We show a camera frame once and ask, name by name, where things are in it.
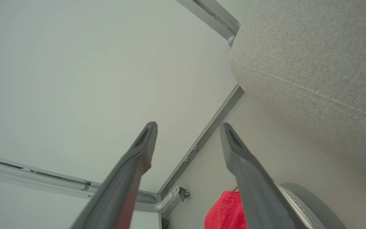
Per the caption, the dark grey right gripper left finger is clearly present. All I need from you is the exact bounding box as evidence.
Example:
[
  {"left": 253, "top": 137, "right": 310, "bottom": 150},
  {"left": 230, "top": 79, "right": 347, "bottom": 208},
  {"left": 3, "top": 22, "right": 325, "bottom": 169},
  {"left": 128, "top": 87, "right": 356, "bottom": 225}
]
[{"left": 70, "top": 121, "right": 158, "bottom": 229}]

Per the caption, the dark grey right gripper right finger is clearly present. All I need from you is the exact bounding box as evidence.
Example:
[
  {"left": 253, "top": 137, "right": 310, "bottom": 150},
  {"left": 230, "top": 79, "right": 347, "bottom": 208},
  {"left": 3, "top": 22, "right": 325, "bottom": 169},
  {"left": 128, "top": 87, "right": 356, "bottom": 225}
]
[{"left": 220, "top": 122, "right": 307, "bottom": 229}]

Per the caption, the red jersey with black lettering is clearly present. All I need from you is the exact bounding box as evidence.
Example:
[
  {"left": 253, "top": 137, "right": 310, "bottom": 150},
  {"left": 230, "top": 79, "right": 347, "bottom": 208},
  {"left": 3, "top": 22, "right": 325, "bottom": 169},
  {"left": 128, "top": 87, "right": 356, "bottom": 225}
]
[{"left": 204, "top": 190, "right": 248, "bottom": 229}]

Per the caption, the light grey fabric sofa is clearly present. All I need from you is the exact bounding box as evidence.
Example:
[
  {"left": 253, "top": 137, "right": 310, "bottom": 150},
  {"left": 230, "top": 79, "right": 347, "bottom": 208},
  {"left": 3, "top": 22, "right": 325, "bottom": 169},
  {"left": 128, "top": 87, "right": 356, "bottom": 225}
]
[{"left": 229, "top": 0, "right": 366, "bottom": 198}]

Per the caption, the grey round perforated robot part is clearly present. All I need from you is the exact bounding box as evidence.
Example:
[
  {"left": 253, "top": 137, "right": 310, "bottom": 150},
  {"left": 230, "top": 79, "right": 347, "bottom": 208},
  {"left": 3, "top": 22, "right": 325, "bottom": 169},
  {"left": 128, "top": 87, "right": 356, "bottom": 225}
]
[{"left": 275, "top": 182, "right": 347, "bottom": 229}]

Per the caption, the small metal bracket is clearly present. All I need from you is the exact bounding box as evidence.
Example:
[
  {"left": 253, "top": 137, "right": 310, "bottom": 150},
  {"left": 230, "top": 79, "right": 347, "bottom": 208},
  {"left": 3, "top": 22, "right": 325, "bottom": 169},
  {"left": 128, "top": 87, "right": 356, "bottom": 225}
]
[{"left": 178, "top": 187, "right": 190, "bottom": 202}]

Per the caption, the grey metal partition rail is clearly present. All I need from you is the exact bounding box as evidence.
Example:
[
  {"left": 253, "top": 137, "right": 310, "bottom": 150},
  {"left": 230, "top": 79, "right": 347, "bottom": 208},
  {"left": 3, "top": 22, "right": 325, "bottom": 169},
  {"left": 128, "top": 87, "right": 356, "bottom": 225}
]
[
  {"left": 176, "top": 0, "right": 244, "bottom": 46},
  {"left": 0, "top": 155, "right": 183, "bottom": 213},
  {"left": 158, "top": 84, "right": 245, "bottom": 199}
]

